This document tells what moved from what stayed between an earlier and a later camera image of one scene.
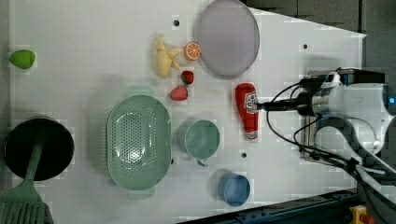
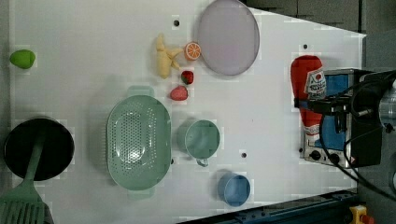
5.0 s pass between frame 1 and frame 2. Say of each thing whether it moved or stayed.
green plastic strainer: stayed
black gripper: moved
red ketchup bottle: moved
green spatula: stayed
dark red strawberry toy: stayed
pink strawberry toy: stayed
